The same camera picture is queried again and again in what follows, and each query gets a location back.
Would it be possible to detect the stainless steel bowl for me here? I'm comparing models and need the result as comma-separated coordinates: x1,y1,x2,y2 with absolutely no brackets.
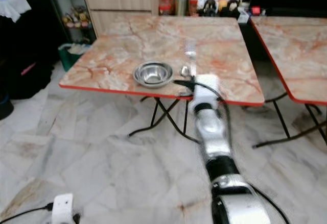
133,61,175,89

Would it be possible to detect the marble top folding table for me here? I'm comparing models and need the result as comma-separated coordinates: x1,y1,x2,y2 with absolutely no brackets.
58,15,266,144
249,15,327,149

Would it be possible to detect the steel thermos flask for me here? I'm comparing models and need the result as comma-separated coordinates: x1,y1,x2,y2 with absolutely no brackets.
173,0,188,17

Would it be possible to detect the row of small figurines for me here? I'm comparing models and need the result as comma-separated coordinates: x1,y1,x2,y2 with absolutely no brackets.
199,0,252,18

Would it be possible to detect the light wooden cabinet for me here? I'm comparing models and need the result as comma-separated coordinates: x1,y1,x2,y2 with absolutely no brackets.
81,0,162,39

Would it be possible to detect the green plastic bin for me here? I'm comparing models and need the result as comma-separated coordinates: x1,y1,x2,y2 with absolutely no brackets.
57,42,91,72

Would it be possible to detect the black round bucket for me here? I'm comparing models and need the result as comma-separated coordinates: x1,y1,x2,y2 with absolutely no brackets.
0,92,14,121

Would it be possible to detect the glass display shelf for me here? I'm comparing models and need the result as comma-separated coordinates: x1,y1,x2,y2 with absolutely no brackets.
45,0,97,45

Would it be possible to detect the black cabinet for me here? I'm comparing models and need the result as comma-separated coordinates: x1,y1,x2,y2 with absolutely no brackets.
0,0,64,101

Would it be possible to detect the white lace cloth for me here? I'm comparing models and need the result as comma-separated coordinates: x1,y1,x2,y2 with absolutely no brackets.
0,0,32,23

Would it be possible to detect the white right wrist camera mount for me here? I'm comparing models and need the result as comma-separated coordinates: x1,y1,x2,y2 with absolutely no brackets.
191,74,221,105

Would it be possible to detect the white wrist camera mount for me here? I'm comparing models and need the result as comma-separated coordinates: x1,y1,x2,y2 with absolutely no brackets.
191,74,221,105
52,193,75,224

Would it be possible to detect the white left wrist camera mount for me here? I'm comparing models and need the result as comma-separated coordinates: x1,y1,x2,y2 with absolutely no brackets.
52,193,75,224

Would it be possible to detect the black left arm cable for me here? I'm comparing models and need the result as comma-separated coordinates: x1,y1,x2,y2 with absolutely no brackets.
0,202,55,224

